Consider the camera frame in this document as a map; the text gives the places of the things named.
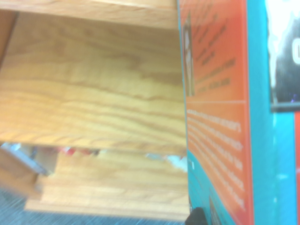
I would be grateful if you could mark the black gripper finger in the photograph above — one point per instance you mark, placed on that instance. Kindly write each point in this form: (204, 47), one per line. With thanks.
(196, 217)

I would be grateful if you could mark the teal and red book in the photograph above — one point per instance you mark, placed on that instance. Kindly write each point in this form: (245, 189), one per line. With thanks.
(218, 117)

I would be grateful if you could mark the wooden bookshelf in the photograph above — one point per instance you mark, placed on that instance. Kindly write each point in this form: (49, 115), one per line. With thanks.
(93, 82)

